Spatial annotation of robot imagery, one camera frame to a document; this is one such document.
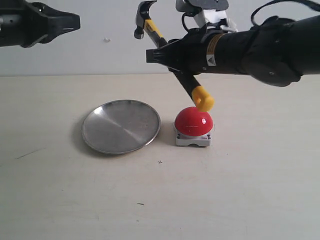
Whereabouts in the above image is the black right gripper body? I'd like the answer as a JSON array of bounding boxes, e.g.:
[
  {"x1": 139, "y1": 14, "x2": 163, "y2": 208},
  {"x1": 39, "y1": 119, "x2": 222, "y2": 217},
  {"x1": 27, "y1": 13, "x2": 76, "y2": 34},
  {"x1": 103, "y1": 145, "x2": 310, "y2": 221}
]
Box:
[{"x1": 172, "y1": 27, "x2": 215, "y2": 75}]

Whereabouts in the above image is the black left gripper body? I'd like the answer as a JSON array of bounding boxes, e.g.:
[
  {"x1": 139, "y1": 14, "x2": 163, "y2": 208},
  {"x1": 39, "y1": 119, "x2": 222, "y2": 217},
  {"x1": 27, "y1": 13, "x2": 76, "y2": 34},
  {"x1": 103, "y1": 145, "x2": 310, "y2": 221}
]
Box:
[{"x1": 21, "y1": 1, "x2": 54, "y2": 48}]

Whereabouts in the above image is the black and yellow claw hammer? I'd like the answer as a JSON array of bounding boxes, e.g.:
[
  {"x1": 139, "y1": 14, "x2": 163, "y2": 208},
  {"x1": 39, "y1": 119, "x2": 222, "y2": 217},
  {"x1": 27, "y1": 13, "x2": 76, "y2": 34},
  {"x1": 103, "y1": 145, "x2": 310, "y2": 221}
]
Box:
[{"x1": 134, "y1": 0, "x2": 214, "y2": 112}]

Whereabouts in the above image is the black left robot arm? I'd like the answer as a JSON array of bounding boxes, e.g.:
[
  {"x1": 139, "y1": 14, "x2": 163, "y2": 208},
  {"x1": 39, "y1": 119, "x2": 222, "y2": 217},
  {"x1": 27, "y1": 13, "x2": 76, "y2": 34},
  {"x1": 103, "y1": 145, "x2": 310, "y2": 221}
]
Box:
[{"x1": 0, "y1": 0, "x2": 81, "y2": 48}]

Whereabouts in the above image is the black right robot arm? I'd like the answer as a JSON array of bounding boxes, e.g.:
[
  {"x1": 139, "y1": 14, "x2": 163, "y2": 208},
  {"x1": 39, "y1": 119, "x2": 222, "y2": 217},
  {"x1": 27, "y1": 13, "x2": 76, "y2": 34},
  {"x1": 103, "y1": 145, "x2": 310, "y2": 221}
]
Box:
[{"x1": 146, "y1": 16, "x2": 320, "y2": 87}]

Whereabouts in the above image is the red dome push button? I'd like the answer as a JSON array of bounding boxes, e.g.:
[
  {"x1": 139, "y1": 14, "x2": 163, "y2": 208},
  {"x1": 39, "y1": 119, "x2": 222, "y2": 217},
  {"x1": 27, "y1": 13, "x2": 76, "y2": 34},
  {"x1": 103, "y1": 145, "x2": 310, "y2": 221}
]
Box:
[{"x1": 174, "y1": 106, "x2": 214, "y2": 147}]

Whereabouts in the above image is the round stainless steel plate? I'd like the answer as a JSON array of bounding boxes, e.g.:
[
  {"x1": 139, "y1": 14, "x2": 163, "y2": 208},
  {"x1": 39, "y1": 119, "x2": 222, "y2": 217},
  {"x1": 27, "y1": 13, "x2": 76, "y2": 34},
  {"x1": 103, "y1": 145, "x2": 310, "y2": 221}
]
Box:
[{"x1": 80, "y1": 99, "x2": 162, "y2": 155}]

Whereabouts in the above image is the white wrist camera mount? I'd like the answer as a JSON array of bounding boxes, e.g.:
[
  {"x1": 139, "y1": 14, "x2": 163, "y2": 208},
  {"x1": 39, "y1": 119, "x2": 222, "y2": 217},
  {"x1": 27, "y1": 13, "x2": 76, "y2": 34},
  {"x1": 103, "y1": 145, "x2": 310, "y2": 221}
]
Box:
[{"x1": 175, "y1": 0, "x2": 238, "y2": 33}]

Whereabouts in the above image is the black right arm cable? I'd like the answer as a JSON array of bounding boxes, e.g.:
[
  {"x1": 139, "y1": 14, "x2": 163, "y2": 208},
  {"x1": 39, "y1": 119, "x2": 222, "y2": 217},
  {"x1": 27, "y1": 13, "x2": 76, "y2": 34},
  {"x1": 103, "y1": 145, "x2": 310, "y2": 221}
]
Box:
[{"x1": 250, "y1": 0, "x2": 320, "y2": 27}]

